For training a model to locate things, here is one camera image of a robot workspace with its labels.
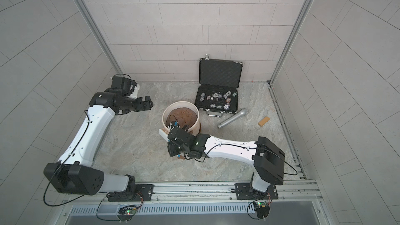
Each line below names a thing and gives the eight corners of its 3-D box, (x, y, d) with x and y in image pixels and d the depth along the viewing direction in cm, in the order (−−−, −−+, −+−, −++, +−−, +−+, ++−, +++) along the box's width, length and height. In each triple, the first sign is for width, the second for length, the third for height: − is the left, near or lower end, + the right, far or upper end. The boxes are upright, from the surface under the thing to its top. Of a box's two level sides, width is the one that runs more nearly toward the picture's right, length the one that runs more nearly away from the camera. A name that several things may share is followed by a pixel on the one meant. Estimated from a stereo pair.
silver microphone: (221, 131, 92) (221, 128, 90) (217, 126, 94) (218, 124, 92) (247, 113, 101) (248, 111, 98) (243, 110, 102) (244, 107, 100)
